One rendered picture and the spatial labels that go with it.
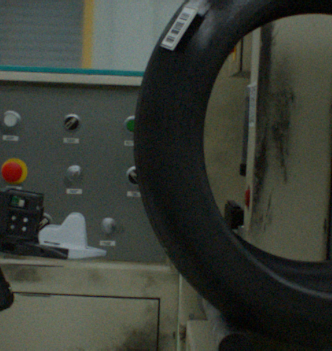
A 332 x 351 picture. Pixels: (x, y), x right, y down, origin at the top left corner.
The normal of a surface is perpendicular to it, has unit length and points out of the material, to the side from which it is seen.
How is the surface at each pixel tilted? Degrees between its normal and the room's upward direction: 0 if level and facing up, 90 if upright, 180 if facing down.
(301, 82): 90
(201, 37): 84
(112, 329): 90
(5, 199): 90
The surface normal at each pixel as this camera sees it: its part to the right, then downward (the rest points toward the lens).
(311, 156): 0.02, 0.05
